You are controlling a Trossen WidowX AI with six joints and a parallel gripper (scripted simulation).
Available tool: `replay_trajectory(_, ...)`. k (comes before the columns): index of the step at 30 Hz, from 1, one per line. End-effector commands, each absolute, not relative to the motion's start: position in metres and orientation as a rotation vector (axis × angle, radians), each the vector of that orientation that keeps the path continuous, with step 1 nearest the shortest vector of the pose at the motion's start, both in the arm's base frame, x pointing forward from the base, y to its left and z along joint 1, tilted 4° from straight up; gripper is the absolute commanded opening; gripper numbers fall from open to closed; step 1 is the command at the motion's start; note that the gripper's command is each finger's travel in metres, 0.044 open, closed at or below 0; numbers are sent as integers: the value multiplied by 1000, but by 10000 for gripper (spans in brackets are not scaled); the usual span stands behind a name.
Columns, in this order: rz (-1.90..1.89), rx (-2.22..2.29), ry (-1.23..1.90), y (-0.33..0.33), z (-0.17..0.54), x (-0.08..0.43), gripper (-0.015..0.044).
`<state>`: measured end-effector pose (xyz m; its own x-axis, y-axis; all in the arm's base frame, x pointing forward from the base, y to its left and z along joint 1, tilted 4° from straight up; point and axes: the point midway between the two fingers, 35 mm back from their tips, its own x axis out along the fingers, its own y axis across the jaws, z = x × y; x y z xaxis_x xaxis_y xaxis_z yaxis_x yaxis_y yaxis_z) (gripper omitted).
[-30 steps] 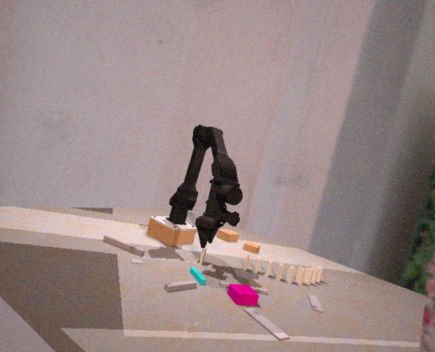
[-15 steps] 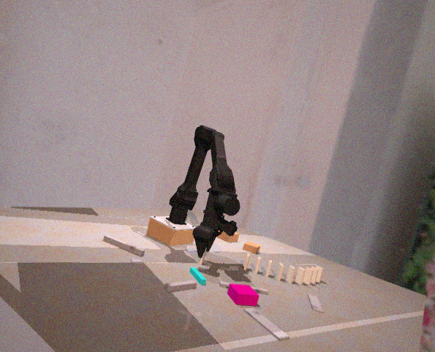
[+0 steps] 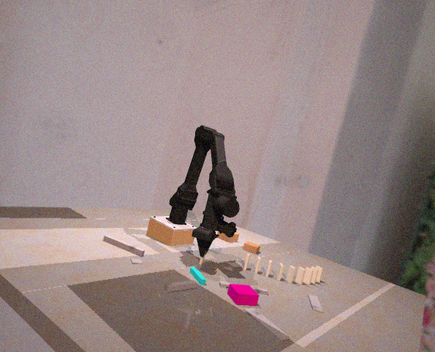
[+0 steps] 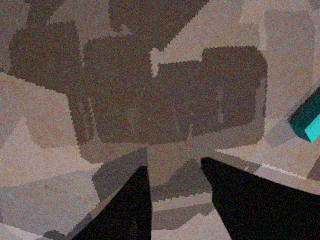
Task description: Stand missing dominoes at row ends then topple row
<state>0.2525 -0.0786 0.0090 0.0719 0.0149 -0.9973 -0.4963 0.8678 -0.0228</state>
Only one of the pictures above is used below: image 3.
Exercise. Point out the magenta block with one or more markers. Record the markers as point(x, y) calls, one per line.
point(242, 295)

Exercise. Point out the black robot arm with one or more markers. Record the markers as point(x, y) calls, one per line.
point(221, 196)

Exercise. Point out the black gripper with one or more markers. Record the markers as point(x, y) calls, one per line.
point(206, 232)

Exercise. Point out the cyan rectangular block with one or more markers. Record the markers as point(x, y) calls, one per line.
point(199, 277)

